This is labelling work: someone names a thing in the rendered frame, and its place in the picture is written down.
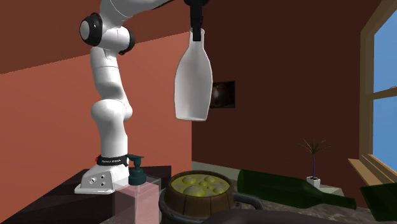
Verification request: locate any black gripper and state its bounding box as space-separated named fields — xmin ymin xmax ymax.
xmin=183 ymin=0 xmax=211 ymax=43

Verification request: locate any white bottle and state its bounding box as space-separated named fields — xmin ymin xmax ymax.
xmin=174 ymin=27 xmax=214 ymax=122

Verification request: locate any wooden barrel bowl yellow filling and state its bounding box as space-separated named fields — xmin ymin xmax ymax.
xmin=162 ymin=169 xmax=236 ymax=224

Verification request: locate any pink soap dispenser teal pump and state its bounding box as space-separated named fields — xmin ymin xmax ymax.
xmin=113 ymin=154 xmax=162 ymax=224

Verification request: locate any dark green glass bottle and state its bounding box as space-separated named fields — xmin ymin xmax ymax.
xmin=237 ymin=169 xmax=358 ymax=211
xmin=359 ymin=181 xmax=397 ymax=223

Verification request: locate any wooden framed window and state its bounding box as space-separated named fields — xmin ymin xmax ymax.
xmin=347 ymin=0 xmax=397 ymax=187

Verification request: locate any small potted plant white pot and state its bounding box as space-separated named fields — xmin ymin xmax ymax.
xmin=298 ymin=138 xmax=331 ymax=189

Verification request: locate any dark robot stand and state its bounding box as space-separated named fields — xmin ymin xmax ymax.
xmin=0 ymin=165 xmax=172 ymax=224

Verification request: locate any dark wall picture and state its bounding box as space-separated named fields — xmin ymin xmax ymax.
xmin=209 ymin=81 xmax=236 ymax=109

